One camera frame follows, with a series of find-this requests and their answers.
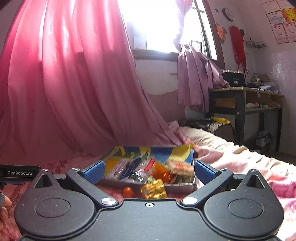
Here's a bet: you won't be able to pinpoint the white purple snack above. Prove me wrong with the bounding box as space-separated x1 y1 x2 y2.
106 159 131 180

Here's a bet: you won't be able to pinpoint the rice cracker snack pack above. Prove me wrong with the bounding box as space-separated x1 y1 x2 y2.
166 160 194 176

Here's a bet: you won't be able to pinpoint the small orange tomato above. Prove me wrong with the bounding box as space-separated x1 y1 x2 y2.
122 187 134 198

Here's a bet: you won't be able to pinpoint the orange clear snack bag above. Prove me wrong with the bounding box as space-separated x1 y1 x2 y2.
152 162 176 184

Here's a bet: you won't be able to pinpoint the white green vegetable snack pouch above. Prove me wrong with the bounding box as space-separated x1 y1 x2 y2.
128 158 156 184

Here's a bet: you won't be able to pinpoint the gold foil snack pouch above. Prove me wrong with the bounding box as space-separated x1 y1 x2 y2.
140 179 168 199

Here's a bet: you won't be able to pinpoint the person's left hand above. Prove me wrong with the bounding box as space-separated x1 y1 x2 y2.
0 193 12 230

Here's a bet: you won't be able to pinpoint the floral pink bed sheet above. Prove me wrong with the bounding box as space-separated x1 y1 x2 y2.
0 120 296 241

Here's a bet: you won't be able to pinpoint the beige pillow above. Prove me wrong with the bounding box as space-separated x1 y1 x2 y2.
180 126 248 154

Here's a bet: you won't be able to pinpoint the colourful lined tray box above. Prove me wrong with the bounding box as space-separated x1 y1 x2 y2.
98 144 195 194

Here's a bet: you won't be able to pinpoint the dark wooden desk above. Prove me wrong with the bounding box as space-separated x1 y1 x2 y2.
207 87 283 151

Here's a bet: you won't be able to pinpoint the pink bed curtain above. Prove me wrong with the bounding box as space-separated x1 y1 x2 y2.
1 1 180 165

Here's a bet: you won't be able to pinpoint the black box on desk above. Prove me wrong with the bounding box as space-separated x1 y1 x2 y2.
222 70 246 87

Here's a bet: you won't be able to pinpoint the purple window curtain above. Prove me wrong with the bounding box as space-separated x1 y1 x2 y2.
174 1 230 113

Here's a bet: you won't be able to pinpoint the red hanging decoration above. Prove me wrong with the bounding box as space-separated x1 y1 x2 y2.
229 26 247 74

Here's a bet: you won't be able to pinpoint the small wall shelf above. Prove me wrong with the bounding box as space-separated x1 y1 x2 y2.
245 41 267 49

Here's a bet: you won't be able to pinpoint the orange wall ornament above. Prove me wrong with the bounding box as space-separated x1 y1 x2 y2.
216 23 227 43

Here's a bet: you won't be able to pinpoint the round wall clock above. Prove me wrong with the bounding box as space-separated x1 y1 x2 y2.
222 8 235 22

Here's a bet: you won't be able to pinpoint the wall certificates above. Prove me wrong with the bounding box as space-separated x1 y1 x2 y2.
262 0 295 44

